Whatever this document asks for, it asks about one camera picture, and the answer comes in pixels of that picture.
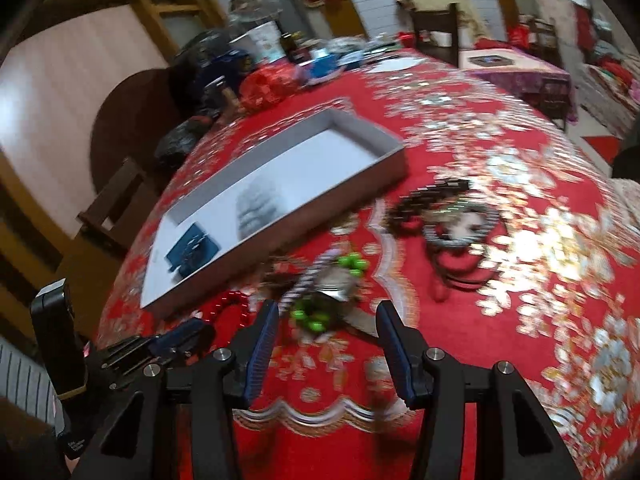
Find black cord necklace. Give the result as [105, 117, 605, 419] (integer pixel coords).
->
[430, 247, 501, 293]

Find black and blue bag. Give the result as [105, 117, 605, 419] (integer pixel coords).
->
[167, 30, 251, 121]

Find black plastic bag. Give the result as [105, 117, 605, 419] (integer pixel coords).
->
[154, 116, 216, 171]

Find green bead bracelet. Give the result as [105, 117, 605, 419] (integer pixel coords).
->
[291, 254, 368, 335]

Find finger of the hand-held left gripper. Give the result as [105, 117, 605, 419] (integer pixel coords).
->
[99, 319, 217, 369]
[102, 350, 201, 391]

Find red bead bracelet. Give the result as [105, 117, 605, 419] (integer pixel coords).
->
[200, 289, 249, 325]

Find dark wooden bead bracelet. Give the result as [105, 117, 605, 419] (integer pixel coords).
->
[386, 179, 472, 233]

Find side table with purple cloth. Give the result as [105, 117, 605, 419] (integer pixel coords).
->
[459, 47, 573, 133]

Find dark glass bottle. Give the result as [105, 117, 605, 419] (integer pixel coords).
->
[279, 30, 301, 63]

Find red patterned gift bag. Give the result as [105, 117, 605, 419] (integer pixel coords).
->
[239, 64, 312, 112]

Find white radiator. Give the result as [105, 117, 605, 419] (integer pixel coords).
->
[0, 337, 57, 413]

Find silver wristwatch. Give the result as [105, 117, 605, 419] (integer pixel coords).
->
[315, 265, 383, 338]

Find shallow white cardboard box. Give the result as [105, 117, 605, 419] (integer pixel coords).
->
[140, 107, 407, 311]

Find red floral tablecloth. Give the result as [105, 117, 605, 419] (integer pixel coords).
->
[95, 47, 640, 480]

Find grey braided ring bracelet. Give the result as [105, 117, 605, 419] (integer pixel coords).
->
[422, 204, 502, 250]

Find dark wooden chair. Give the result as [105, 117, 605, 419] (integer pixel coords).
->
[409, 2, 461, 67]

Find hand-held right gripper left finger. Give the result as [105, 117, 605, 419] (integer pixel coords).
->
[75, 300, 280, 480]

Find dark brown round board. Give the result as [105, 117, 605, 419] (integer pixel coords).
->
[91, 69, 201, 211]

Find white paper sheet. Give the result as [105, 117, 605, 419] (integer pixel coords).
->
[371, 56, 428, 75]

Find glass jar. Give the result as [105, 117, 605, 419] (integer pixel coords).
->
[227, 0, 286, 36]

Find dark hexagonal box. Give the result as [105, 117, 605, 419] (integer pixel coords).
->
[467, 52, 511, 67]

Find white printed cup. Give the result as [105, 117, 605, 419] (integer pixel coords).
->
[244, 22, 287, 63]

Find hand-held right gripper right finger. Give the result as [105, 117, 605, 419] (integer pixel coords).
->
[376, 300, 586, 480]

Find white round disc pendant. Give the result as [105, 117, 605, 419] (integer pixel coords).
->
[447, 210, 488, 241]

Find brown wooden chair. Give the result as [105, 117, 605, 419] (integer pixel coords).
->
[75, 157, 163, 266]

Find blue small box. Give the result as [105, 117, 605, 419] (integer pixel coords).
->
[309, 52, 342, 81]

